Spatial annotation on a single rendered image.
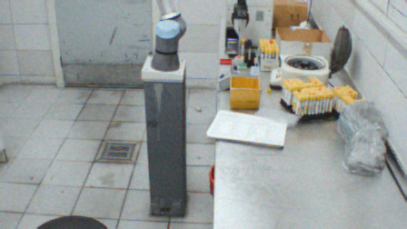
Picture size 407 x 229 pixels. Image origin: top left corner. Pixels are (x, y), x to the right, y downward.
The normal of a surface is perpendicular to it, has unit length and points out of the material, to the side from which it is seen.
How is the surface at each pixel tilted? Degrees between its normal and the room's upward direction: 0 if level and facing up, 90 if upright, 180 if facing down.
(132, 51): 90
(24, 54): 90
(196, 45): 90
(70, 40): 90
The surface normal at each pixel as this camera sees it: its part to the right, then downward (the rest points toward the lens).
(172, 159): -0.04, 0.46
